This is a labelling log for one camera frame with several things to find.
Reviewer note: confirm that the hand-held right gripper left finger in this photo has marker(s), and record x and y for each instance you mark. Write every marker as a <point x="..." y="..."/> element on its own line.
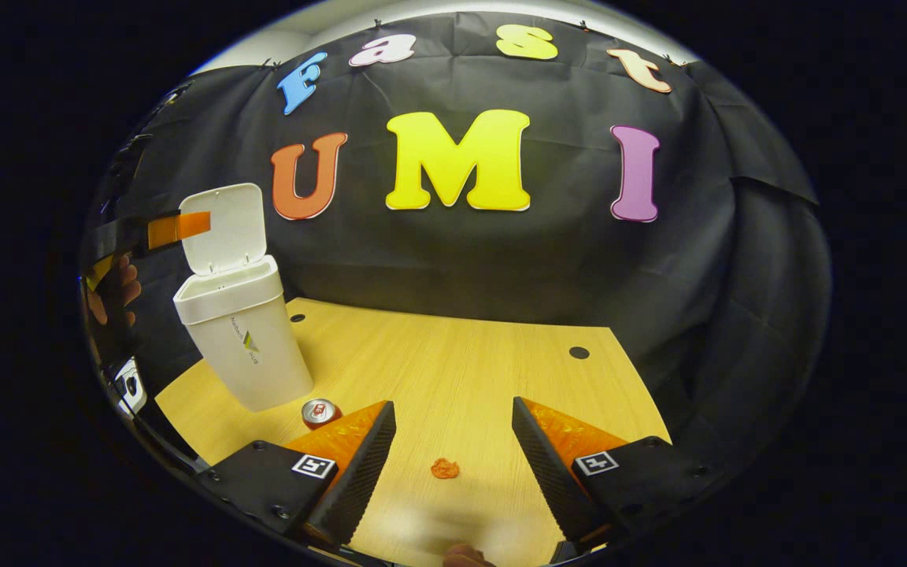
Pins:
<point x="359" y="480"/>

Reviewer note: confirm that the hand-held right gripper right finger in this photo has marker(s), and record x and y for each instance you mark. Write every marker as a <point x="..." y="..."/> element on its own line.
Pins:
<point x="552" y="480"/>

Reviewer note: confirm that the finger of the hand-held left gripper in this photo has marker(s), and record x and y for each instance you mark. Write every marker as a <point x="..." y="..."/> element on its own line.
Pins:
<point x="174" y="228"/>

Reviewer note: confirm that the red pop can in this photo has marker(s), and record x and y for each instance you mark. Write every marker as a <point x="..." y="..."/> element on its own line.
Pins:
<point x="320" y="412"/>

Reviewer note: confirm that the orange paper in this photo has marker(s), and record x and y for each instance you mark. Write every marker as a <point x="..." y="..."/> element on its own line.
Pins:
<point x="445" y="468"/>

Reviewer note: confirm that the white desktop garbage bin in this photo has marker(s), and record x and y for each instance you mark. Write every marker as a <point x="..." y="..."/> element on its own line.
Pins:
<point x="249" y="354"/>

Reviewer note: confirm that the wooden desktop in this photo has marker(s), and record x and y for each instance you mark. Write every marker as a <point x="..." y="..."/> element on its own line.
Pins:
<point x="461" y="378"/>

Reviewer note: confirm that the white computer desk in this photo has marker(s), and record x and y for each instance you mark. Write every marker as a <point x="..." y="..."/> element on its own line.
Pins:
<point x="127" y="378"/>

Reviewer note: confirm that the black backdrop cloth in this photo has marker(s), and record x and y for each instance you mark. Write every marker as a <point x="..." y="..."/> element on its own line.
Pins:
<point x="501" y="268"/>

